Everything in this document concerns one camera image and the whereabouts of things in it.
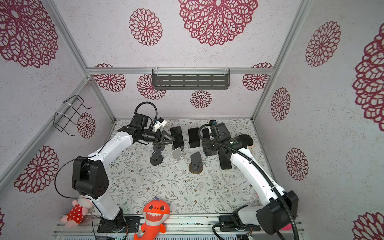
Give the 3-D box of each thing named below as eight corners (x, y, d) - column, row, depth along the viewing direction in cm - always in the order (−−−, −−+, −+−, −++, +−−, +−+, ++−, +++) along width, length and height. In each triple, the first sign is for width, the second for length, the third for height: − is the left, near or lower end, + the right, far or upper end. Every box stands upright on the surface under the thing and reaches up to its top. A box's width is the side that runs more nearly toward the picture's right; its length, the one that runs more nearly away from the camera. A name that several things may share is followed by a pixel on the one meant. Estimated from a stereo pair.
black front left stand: (150, 164, 98) (148, 160, 93) (156, 152, 103) (154, 148, 99) (159, 166, 96) (158, 162, 92) (165, 155, 102) (164, 150, 98)
